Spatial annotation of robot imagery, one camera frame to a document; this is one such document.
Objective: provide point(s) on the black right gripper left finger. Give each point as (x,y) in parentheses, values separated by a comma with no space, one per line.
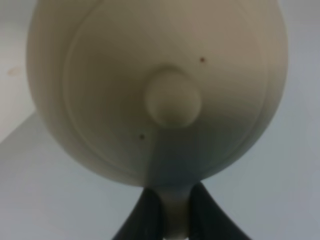
(147,221)

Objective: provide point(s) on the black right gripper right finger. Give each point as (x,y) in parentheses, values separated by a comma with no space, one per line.
(207,221)

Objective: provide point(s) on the beige ceramic teapot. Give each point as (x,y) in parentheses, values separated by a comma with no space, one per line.
(159,94)

